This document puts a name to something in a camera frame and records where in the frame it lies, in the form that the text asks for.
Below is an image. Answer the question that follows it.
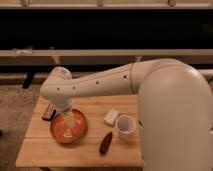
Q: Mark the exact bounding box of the white rectangular sponge block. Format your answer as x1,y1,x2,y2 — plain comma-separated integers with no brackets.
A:
103,109,119,126

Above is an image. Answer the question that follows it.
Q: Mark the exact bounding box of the orange ceramic bowl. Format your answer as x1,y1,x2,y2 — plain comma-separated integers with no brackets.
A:
50,109,87,144

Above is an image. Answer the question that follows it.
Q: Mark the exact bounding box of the brown rectangular snack bar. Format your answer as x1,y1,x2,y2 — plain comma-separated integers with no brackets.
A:
42,103,56,121

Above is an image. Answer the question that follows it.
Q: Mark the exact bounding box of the white plastic cup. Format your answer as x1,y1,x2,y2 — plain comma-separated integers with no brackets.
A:
115,115,136,140

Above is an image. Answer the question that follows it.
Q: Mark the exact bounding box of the wooden table board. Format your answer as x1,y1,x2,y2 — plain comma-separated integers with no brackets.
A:
16,95,143,168

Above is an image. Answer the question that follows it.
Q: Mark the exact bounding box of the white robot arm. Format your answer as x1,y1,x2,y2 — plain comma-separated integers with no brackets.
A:
40,58,213,171

